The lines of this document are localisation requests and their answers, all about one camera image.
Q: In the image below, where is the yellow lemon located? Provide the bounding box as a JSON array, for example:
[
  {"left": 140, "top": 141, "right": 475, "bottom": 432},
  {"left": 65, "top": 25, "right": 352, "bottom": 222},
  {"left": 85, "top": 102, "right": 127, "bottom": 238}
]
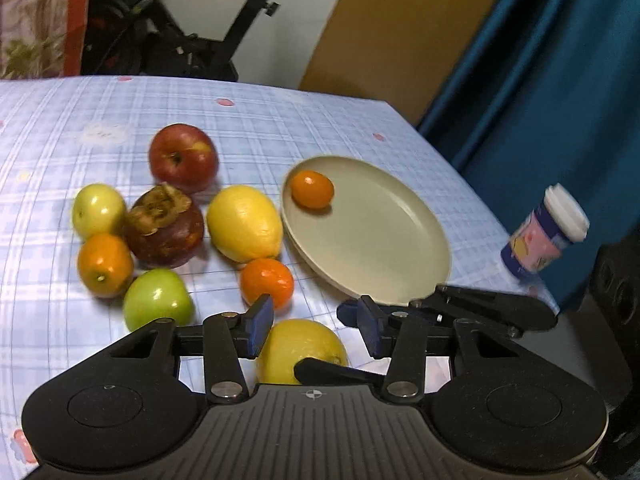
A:
[
  {"left": 256, "top": 318, "right": 348, "bottom": 385},
  {"left": 206, "top": 184, "right": 283, "bottom": 263}
]

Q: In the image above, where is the bright green apple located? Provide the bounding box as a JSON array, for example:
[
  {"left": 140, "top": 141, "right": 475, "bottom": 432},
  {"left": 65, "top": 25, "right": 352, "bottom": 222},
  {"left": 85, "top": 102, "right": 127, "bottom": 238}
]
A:
[{"left": 122, "top": 269, "right": 195, "bottom": 332}]

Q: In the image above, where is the middle orange tangerine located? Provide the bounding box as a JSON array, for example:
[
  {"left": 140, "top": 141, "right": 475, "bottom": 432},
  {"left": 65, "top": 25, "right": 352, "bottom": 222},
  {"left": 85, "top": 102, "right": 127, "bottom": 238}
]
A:
[{"left": 239, "top": 258, "right": 295, "bottom": 310}]

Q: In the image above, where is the orange tangerine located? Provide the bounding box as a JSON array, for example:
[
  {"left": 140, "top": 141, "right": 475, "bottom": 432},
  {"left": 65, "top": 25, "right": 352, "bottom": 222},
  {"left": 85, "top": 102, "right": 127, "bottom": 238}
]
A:
[
  {"left": 239, "top": 258, "right": 295, "bottom": 310},
  {"left": 77, "top": 233, "right": 134, "bottom": 299}
]

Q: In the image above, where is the beige round plate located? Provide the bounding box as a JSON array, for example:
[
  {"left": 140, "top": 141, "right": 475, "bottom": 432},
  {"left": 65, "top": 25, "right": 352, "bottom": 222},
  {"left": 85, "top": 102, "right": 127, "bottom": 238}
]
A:
[{"left": 280, "top": 155, "right": 452, "bottom": 304}]

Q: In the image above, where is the left orange tangerine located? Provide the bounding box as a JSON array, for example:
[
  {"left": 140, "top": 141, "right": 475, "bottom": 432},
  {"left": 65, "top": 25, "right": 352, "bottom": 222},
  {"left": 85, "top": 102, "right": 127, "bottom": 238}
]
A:
[{"left": 77, "top": 233, "right": 134, "bottom": 299}]

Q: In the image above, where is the pink blue cartoon cup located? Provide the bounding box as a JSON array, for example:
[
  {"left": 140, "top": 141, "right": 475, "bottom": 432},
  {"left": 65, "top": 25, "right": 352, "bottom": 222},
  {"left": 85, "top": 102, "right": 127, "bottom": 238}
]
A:
[{"left": 500, "top": 183, "right": 590, "bottom": 281}]

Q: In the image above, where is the orange kumquat on plate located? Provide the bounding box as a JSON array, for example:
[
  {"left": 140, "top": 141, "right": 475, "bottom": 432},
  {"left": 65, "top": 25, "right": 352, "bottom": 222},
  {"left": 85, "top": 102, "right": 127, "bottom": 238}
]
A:
[{"left": 291, "top": 170, "right": 334, "bottom": 210}]

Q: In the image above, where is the yellow-green small apple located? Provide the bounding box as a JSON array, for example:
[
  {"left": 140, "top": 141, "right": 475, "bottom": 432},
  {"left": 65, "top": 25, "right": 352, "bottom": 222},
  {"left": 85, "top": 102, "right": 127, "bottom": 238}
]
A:
[{"left": 72, "top": 183, "right": 127, "bottom": 240}]

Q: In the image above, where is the red apple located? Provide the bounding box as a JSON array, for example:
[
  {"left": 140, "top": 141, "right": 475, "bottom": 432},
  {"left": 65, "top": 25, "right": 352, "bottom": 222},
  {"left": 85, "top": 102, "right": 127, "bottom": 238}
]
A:
[{"left": 148, "top": 124, "right": 219, "bottom": 195}]

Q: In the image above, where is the black device at right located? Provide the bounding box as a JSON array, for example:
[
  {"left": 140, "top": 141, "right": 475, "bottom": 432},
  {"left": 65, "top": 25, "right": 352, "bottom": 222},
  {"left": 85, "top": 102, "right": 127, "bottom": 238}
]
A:
[{"left": 589, "top": 242, "right": 639, "bottom": 477}]

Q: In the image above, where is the blue plaid tablecloth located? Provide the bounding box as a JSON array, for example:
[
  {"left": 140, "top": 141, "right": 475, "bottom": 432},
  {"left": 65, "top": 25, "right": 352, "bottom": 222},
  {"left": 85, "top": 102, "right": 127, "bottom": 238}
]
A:
[{"left": 0, "top": 75, "right": 561, "bottom": 480}]

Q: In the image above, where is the dark blue curtain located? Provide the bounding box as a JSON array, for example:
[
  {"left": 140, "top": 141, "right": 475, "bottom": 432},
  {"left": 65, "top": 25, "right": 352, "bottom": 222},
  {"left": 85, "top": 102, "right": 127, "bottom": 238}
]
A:
[{"left": 419, "top": 0, "right": 639, "bottom": 310}]

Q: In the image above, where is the brown wooden door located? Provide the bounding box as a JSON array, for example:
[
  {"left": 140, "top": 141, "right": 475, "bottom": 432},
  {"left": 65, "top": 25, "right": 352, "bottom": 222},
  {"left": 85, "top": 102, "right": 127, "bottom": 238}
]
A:
[{"left": 299, "top": 0, "right": 496, "bottom": 125}]

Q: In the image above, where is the black exercise bike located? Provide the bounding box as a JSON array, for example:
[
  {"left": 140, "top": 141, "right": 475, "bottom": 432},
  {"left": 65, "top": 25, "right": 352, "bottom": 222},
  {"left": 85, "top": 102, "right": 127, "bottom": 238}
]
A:
[{"left": 80, "top": 0, "right": 279, "bottom": 82}]

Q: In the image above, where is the plant print wall hanging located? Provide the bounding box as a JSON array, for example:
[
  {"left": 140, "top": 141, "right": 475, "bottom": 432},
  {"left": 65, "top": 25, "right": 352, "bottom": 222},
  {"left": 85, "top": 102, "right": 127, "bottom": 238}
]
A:
[{"left": 1, "top": 0, "right": 89, "bottom": 80}]

